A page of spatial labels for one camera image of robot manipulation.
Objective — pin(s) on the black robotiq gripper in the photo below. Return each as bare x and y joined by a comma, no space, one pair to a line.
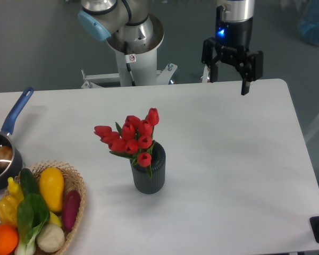
231,44

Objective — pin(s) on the red tulip bouquet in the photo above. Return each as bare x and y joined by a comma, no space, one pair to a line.
133,140

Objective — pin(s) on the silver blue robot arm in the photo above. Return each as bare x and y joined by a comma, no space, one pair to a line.
103,18

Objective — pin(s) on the dark grey ribbed vase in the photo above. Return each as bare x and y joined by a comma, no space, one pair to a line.
149,180

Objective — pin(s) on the blue plastic bag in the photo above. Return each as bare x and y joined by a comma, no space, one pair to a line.
308,25

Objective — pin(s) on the woven bamboo basket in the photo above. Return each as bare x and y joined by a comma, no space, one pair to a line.
72,181

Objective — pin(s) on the yellow squash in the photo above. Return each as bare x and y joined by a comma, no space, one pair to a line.
51,187

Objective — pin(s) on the purple eggplant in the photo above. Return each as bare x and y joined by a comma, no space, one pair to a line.
70,209

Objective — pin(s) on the green cucumber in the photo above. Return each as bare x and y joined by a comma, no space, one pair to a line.
28,183

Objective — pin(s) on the yellow banana tip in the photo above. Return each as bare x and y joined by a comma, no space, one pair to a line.
54,219

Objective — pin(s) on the brown bread roll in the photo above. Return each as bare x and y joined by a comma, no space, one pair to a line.
6,155

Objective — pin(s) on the green bok choy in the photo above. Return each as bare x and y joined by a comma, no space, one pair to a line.
32,215

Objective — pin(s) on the small yellow gourd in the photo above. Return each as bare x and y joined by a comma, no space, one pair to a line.
15,189

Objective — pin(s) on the beige garlic bulb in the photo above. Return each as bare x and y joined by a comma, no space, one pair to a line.
51,238

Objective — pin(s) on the yellow bell pepper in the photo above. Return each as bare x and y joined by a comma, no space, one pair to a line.
8,210

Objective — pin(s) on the orange fruit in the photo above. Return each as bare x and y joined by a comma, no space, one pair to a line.
8,238

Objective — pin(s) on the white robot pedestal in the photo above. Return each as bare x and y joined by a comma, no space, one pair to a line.
135,50

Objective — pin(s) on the blue handled saucepan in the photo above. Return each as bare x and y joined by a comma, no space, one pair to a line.
5,138

